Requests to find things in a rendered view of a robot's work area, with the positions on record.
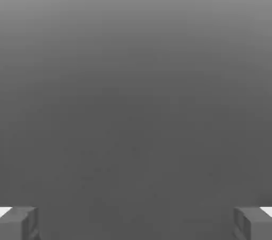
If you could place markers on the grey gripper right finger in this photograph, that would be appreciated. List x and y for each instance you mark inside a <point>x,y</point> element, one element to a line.
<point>257,223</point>

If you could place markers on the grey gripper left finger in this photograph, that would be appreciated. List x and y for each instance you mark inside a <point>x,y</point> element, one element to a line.
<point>14,223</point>

